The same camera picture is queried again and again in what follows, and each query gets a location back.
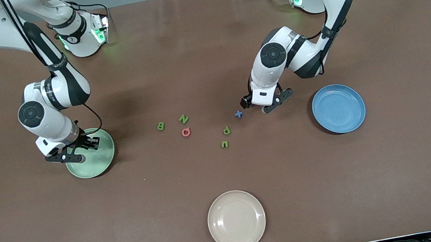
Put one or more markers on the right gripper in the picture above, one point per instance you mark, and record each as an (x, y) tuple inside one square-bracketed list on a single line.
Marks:
[(83, 141)]

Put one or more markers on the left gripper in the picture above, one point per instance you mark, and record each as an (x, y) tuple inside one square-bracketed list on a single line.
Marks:
[(246, 101)]

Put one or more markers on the blue foam plus sign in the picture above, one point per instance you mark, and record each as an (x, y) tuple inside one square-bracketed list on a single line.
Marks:
[(238, 113)]

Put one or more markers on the green foam letter p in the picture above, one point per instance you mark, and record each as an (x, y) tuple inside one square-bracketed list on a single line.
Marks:
[(226, 129)]

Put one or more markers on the green foam letter B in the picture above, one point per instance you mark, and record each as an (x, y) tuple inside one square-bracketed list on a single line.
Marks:
[(162, 126)]

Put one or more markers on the green foam letter N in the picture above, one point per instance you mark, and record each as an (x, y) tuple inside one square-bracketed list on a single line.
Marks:
[(225, 146), (183, 119)]

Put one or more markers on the red foam letter Q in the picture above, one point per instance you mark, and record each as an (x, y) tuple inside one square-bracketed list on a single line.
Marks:
[(182, 132)]

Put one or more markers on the light green plate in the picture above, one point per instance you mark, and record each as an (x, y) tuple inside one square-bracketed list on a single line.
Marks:
[(95, 166)]

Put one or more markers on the blue plate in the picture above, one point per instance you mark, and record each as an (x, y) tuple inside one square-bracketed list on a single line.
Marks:
[(338, 108)]

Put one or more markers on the beige plate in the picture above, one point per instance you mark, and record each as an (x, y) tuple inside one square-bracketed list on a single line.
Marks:
[(236, 221)]

